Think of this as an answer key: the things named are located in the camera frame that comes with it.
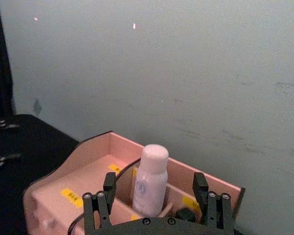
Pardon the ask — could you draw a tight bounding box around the yellow label sticker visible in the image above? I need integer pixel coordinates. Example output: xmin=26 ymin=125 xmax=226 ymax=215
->
xmin=182 ymin=196 xmax=202 ymax=213
xmin=108 ymin=164 xmax=123 ymax=175
xmin=60 ymin=188 xmax=84 ymax=209

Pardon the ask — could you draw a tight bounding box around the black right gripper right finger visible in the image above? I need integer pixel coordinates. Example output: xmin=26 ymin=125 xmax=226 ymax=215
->
xmin=193 ymin=172 xmax=236 ymax=232

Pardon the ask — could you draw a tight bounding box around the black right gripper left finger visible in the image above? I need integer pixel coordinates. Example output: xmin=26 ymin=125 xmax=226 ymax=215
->
xmin=82 ymin=172 xmax=117 ymax=235

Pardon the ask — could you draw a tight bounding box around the white plastic bottle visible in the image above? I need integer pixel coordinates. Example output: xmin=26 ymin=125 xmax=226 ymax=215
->
xmin=132 ymin=144 xmax=169 ymax=217

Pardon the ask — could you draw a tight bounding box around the pink compartment organizer box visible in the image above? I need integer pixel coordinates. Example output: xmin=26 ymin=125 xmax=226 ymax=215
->
xmin=22 ymin=131 xmax=246 ymax=235

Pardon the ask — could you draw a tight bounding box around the black table cloth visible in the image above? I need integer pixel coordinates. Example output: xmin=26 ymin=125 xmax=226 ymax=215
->
xmin=0 ymin=114 xmax=80 ymax=235

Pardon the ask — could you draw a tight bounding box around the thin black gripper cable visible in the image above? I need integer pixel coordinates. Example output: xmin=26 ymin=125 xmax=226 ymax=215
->
xmin=67 ymin=212 xmax=85 ymax=235

